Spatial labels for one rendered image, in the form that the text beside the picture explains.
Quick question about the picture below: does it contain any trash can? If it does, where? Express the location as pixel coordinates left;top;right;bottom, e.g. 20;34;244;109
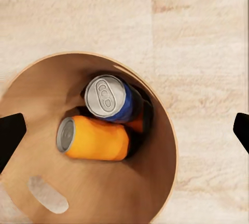
0;51;179;224

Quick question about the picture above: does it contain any can of soda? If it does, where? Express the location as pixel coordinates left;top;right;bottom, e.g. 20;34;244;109
57;112;134;162
85;74;143;123
89;100;151;133

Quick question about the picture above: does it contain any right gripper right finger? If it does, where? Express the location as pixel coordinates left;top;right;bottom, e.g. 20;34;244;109
233;112;249;154

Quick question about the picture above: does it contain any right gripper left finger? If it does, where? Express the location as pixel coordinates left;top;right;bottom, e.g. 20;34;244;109
0;113;26;174

